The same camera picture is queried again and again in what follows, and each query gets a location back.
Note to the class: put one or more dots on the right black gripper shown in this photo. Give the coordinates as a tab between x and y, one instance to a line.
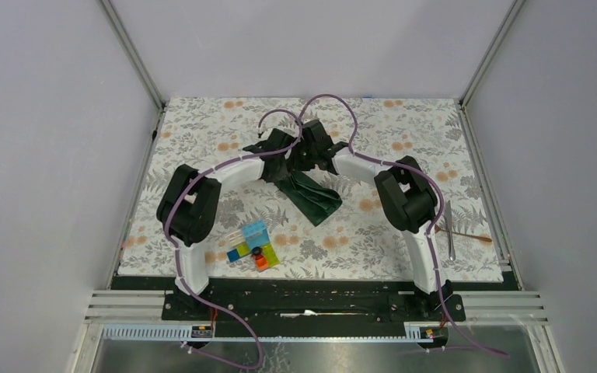
297	163

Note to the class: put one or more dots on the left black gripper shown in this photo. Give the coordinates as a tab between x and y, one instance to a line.
280	176

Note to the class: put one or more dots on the dark green cloth napkin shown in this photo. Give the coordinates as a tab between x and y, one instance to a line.
314	201

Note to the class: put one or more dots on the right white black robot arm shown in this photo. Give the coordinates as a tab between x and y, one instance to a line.
408	200

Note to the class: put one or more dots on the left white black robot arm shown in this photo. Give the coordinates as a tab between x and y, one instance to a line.
189	204

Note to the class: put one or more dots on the floral patterned table mat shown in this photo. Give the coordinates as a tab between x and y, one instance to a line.
356	242

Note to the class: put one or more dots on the colourful toy brick assembly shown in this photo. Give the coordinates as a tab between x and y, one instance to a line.
252	241

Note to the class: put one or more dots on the copper spoon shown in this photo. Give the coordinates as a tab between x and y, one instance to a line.
480	238

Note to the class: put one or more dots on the silver table knife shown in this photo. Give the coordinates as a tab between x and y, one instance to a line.
447	215

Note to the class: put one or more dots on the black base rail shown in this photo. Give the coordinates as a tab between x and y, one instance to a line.
230	308

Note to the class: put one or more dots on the left aluminium frame post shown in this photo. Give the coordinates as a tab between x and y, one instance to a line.
120	31

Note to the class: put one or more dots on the aluminium frame post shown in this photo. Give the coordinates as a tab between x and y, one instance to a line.
492	50
120	31

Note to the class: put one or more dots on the right aluminium frame post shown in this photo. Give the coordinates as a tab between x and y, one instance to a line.
492	50

